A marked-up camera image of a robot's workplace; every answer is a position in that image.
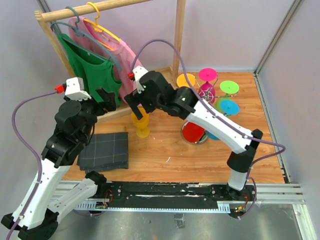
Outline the green tank top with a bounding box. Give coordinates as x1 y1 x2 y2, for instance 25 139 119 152
57 33 122 106

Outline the wooden clothes rack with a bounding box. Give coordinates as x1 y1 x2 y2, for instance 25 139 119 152
34 0 186 124

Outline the grey cable duct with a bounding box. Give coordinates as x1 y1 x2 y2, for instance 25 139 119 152
73 201 232 213

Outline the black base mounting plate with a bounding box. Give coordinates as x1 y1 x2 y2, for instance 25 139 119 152
97 181 254 210

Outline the yellow clothes hanger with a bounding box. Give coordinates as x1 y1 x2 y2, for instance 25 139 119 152
83 1 120 42

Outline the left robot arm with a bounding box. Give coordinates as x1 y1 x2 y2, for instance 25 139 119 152
1 87 116 240

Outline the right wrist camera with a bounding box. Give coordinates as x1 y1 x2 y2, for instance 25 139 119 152
132 65 148 88

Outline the pink t-shirt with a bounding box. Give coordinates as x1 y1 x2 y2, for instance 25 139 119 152
68 17 136 100

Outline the green wine glass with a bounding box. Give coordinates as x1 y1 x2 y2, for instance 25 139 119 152
214 79 240 117

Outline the blue wine glass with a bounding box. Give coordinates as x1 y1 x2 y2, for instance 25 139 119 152
205 99 240 141

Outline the magenta wine glass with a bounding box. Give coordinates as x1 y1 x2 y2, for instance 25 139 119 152
198 68 218 103

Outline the red wine glass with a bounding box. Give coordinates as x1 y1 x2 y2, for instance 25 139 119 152
182 121 205 143

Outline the chrome wine glass rack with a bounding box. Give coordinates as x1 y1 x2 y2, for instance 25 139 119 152
181 73 240 145

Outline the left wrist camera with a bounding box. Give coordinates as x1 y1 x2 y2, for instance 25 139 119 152
64 77 92 102

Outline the grey clothes hanger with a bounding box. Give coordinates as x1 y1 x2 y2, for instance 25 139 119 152
50 6 122 71

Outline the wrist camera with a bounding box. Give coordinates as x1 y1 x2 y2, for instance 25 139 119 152
132 65 148 88
64 77 92 102

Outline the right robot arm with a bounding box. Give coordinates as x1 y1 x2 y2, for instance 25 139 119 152
124 66 263 200

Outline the dark grey folded cloth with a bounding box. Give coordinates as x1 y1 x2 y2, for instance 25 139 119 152
77 132 129 173

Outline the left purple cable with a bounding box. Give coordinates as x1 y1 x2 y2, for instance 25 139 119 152
4 90 61 240

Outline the yellow wine glass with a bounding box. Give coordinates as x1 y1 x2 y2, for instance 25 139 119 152
176 73 196 88
131 107 150 138

